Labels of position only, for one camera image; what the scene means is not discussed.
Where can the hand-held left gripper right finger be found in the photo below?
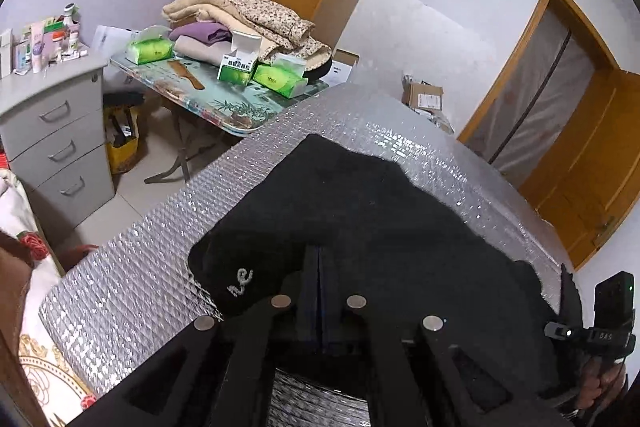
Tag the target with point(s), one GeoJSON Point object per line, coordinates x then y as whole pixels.
{"type": "Point", "coordinates": [327, 307]}

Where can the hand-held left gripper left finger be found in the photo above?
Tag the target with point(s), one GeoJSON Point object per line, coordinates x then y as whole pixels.
{"type": "Point", "coordinates": [311, 307]}

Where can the black pants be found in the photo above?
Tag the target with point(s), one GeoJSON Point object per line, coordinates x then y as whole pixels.
{"type": "Point", "coordinates": [375, 217]}

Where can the person's right forearm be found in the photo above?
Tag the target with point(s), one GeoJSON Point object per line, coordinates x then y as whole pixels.
{"type": "Point", "coordinates": [631, 402]}

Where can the person's right hand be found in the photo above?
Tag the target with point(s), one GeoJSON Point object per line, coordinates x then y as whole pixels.
{"type": "Point", "coordinates": [592, 389]}

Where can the wooden door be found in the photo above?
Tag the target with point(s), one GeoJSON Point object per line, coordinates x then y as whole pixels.
{"type": "Point", "coordinates": [590, 167]}

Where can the silver foil mat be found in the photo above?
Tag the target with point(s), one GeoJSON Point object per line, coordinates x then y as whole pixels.
{"type": "Point", "coordinates": [150, 257]}

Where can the clear plastic door curtain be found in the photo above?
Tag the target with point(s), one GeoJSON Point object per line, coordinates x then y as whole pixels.
{"type": "Point", "coordinates": [535, 107]}

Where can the clear plastic packet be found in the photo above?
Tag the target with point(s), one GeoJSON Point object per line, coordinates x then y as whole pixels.
{"type": "Point", "coordinates": [442, 122]}

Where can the printed folding table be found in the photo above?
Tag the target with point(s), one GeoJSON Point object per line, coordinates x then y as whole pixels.
{"type": "Point", "coordinates": [215, 102]}

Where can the green tissue pack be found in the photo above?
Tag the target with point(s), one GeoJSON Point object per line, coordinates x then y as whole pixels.
{"type": "Point", "coordinates": [150, 52]}
{"type": "Point", "coordinates": [280, 79]}

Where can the brown cardboard box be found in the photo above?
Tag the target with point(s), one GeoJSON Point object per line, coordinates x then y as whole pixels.
{"type": "Point", "coordinates": [425, 97]}

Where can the black hat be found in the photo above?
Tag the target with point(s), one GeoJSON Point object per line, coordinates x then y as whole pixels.
{"type": "Point", "coordinates": [320, 74]}

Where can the white box with black label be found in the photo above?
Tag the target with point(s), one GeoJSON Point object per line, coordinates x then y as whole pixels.
{"type": "Point", "coordinates": [342, 69]}

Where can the yellow bag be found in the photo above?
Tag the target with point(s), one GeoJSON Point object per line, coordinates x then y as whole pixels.
{"type": "Point", "coordinates": [122, 152]}

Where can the green white medicine box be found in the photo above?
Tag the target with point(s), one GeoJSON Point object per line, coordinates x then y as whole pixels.
{"type": "Point", "coordinates": [235, 72]}

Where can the wooden comb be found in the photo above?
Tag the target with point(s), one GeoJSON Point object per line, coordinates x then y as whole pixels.
{"type": "Point", "coordinates": [185, 74]}

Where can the white open carton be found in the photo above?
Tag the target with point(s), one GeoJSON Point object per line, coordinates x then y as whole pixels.
{"type": "Point", "coordinates": [246, 44]}

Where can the floral bed sheet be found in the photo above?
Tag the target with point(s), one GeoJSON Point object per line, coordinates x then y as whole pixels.
{"type": "Point", "coordinates": [45, 357]}

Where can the beige folded cloth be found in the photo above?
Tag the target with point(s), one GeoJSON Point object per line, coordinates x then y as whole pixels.
{"type": "Point", "coordinates": [200, 49]}

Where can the purple folded cloth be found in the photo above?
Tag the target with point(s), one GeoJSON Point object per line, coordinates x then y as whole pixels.
{"type": "Point", "coordinates": [200, 32]}

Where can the pile of folded blankets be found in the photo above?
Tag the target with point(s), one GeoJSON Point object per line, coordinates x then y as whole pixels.
{"type": "Point", "coordinates": [260, 14]}

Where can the grey drawer cabinet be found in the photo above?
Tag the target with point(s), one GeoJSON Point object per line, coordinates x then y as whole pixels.
{"type": "Point", "coordinates": [60, 147]}

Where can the brown blanket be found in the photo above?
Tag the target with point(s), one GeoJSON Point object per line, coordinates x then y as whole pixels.
{"type": "Point", "coordinates": [10, 357]}

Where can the white paper bag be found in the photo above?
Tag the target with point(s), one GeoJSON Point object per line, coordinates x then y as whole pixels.
{"type": "Point", "coordinates": [110, 38]}

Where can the group of cosmetic bottles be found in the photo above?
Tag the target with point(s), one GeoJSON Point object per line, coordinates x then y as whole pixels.
{"type": "Point", "coordinates": [45, 44]}

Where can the wooden door frame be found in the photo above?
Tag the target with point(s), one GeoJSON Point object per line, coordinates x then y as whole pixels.
{"type": "Point", "coordinates": [505, 64]}

